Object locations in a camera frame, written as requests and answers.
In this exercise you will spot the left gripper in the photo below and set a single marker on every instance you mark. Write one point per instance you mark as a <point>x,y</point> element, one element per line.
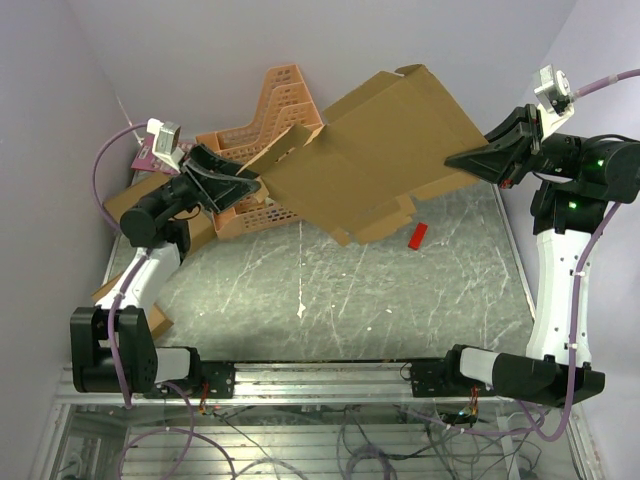
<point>220,190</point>

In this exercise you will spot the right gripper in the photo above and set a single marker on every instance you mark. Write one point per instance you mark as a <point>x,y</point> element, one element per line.
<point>493,163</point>

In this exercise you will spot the brown cardboard box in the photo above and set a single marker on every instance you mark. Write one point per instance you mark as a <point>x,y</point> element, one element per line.
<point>382,148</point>

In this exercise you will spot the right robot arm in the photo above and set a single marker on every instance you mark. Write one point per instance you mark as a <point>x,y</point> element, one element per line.
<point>585,178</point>

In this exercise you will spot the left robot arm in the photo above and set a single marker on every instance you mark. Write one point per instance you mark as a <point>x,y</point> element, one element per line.
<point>112,348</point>

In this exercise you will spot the large folded cardboard box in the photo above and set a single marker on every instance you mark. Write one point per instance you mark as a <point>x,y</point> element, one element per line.
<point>201,228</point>

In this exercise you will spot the small folded cardboard box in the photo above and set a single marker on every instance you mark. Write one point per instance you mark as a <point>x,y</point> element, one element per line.
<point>157,320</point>

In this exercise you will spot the pink sticker sheet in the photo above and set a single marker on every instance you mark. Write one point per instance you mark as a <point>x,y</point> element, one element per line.
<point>146,161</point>

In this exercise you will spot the orange plastic file organizer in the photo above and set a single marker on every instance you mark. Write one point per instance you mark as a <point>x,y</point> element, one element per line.
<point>285,103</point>

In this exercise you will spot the red rectangular block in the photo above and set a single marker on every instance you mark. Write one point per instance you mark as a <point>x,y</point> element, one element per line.
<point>417,236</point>

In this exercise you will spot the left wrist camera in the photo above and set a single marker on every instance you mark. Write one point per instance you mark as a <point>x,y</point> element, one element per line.
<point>165,145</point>

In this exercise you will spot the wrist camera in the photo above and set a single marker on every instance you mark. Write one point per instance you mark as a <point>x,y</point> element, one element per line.
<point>165,145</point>
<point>555,102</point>

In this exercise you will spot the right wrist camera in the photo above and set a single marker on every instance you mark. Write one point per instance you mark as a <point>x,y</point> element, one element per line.
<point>555,102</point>

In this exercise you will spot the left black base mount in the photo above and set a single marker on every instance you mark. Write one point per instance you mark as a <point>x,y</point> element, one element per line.
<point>218,379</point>

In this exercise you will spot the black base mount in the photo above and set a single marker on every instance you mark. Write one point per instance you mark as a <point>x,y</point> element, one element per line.
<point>218,379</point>
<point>430,378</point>

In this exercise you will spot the aluminium mounting rail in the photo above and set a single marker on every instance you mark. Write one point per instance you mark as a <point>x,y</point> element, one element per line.
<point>315,383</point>

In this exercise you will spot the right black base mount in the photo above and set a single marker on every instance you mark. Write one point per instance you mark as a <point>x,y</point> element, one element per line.
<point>430,378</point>

